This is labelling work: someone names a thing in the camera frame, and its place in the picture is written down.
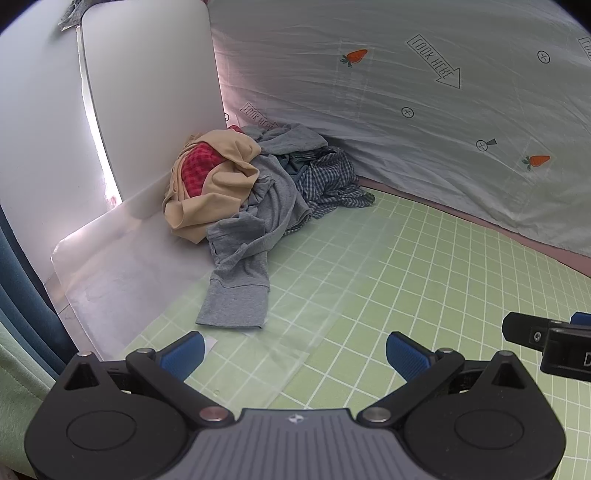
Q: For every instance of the blue checked shirt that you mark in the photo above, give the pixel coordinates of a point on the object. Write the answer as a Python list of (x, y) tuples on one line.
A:
[(332, 184)]

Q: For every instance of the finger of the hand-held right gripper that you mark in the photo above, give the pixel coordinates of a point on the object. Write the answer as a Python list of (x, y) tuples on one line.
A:
[(568, 350), (526, 330)]

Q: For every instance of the blue denim garment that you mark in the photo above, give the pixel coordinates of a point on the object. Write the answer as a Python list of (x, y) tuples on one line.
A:
[(302, 161)]

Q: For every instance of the red checked garment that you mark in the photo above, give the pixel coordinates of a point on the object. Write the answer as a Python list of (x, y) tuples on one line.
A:
[(196, 168)]

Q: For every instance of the light green fleece cloth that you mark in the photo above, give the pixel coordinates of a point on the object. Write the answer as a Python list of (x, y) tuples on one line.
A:
[(18, 406)]

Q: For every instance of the grey carrot printed sheet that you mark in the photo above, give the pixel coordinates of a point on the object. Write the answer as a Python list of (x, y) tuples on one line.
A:
[(415, 115)]

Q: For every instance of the pink mattress edge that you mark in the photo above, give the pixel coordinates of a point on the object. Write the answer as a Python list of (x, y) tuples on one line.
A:
[(581, 264)]

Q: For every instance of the white upright board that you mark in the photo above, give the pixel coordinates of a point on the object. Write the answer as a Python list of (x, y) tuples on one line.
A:
[(147, 92)]

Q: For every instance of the white tape patch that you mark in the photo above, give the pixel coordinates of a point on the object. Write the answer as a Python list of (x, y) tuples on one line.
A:
[(211, 344)]

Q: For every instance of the grey hoodie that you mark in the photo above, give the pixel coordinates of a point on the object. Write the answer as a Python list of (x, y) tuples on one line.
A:
[(272, 203)]

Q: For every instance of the blue curtain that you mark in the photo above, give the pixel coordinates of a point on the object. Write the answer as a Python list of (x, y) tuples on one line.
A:
[(23, 300)]

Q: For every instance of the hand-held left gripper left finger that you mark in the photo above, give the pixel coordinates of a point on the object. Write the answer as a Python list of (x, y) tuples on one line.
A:
[(184, 355)]

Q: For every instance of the beige garment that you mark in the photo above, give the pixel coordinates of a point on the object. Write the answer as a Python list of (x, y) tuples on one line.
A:
[(221, 203)]

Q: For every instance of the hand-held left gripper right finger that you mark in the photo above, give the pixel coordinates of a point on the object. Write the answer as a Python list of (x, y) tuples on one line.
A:
[(408, 355)]

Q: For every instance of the green grid mat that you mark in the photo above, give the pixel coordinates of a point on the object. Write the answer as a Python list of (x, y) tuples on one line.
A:
[(415, 277)]

